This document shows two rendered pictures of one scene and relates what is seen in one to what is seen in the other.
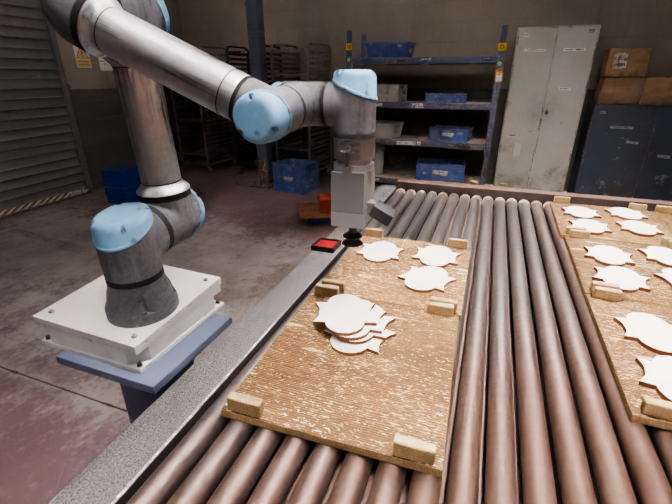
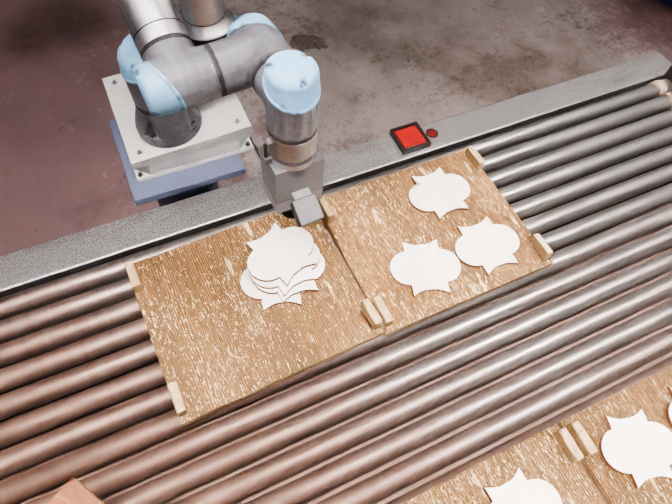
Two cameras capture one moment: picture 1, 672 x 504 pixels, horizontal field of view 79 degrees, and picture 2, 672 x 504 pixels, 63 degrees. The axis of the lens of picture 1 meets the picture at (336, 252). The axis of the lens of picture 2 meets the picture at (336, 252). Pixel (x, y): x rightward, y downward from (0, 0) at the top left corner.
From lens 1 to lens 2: 77 cm
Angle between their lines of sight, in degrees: 44
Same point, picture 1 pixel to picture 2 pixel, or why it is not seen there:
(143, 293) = (153, 121)
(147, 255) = not seen: hidden behind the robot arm
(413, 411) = (221, 375)
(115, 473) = (50, 260)
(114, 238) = (126, 72)
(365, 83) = (281, 96)
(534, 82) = not seen: outside the picture
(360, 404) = (199, 338)
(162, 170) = (193, 12)
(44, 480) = not seen: hidden behind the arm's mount
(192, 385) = (138, 227)
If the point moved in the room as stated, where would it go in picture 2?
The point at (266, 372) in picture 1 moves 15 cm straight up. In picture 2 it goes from (178, 259) to (164, 217)
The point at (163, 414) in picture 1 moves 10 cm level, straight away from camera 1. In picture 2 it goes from (103, 238) to (125, 202)
